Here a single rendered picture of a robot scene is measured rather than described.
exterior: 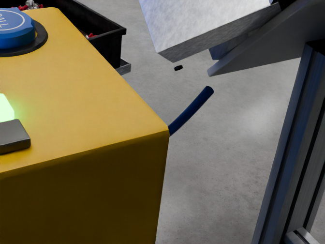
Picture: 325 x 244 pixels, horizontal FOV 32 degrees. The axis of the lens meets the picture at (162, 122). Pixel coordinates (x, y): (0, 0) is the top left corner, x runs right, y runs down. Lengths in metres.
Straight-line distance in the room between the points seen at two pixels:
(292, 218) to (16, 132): 0.73
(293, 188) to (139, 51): 1.84
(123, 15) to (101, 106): 2.70
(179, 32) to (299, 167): 0.31
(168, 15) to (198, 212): 1.20
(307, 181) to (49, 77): 0.64
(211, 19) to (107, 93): 0.37
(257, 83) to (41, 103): 2.26
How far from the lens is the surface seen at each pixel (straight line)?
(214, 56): 0.80
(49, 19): 0.39
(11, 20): 0.37
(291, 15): 0.68
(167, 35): 0.67
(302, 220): 0.98
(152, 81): 2.43
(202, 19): 0.67
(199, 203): 1.85
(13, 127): 0.28
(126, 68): 0.86
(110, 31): 0.82
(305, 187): 0.92
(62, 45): 0.36
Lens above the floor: 1.24
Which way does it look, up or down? 35 degrees down
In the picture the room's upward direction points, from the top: 7 degrees clockwise
